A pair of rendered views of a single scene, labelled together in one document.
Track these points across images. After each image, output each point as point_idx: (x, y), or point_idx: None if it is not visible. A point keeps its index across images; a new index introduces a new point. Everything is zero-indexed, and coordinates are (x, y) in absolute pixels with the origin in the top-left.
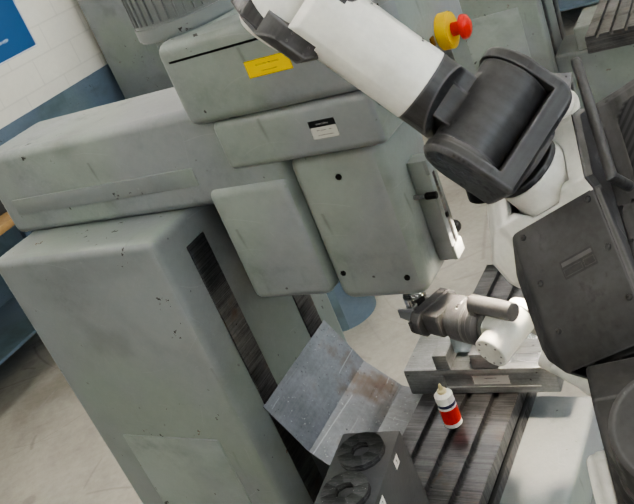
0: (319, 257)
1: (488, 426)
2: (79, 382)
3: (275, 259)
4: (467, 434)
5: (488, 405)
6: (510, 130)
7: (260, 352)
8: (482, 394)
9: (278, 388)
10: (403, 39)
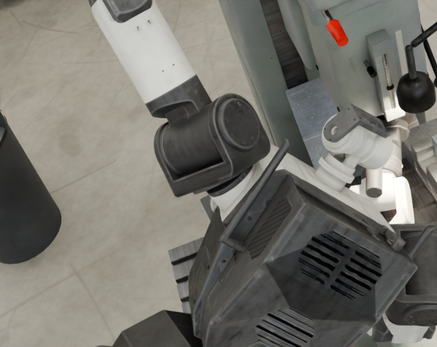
0: (305, 45)
1: None
2: None
3: (287, 21)
4: (382, 214)
5: (420, 206)
6: (193, 162)
7: (299, 55)
8: (429, 195)
9: (307, 83)
10: (143, 66)
